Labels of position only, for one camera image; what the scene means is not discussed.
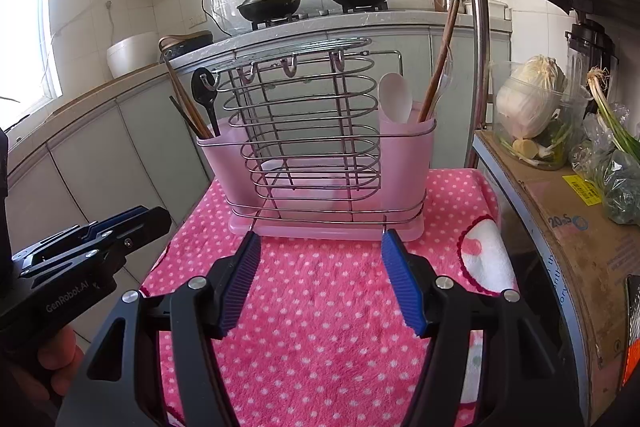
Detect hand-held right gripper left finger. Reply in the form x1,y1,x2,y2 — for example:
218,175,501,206
55,231,263,427

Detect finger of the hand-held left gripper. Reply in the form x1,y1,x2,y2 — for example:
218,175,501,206
11,205,152,267
19,207,173,282

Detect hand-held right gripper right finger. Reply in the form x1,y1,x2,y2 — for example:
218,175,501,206
381,228,583,427

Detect pink utensil holder wire rack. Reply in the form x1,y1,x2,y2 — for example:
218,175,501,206
196,37,438,242

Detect dark brown chopstick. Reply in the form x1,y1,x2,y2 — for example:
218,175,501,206
168,95,201,140

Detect light wooden chopstick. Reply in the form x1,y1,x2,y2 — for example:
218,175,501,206
167,62,213,138
163,54,208,140

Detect black spoon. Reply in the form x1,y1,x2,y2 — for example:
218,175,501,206
191,67,222,138

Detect white plastic spoon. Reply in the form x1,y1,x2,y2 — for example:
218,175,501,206
377,72,415,125

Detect clear plastic spoon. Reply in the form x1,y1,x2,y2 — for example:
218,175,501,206
430,49,456,118

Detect person's left hand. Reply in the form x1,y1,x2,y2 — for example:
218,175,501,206
10,324,86,408

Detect pink polka-dot blanket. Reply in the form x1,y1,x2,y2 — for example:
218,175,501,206
140,167,518,427

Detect white pot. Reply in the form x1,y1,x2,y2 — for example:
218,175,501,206
106,32,161,79

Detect window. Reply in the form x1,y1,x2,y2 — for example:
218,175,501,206
0,0,63,128

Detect napa cabbage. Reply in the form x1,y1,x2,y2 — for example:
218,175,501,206
495,55,568,139

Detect clear plastic container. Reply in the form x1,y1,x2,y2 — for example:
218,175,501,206
489,59,593,171

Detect plastic bag of greens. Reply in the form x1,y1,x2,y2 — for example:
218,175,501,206
570,104,640,225

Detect orange black packet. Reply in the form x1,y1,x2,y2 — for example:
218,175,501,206
617,274,640,393

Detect black wok with lid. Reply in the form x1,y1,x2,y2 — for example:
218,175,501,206
236,0,323,24

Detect green onions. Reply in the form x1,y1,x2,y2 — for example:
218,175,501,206
585,67,640,152

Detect gas stove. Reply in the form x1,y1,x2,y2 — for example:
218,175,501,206
250,2,391,32

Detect blender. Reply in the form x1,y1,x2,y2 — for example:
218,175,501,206
564,18,618,92

